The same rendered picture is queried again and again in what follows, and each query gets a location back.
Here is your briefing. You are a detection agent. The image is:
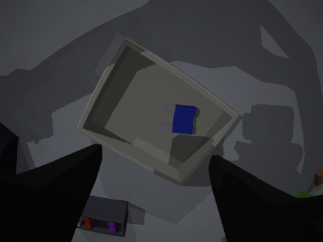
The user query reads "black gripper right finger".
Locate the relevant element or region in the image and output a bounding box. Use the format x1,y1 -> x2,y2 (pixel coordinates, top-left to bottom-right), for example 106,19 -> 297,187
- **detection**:
208,155 -> 323,242

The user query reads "purple fuse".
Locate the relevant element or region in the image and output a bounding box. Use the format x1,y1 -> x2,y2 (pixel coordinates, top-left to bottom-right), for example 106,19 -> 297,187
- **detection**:
108,223 -> 116,233

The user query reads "brown rectangular block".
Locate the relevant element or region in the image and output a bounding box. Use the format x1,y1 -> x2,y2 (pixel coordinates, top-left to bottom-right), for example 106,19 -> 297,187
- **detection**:
314,167 -> 323,186

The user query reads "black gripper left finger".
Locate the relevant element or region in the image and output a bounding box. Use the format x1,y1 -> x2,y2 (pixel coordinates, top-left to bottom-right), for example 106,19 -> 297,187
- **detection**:
0,145 -> 103,242

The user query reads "green cube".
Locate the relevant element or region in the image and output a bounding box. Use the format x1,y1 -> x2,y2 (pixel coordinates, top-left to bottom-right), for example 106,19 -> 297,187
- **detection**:
296,191 -> 310,198

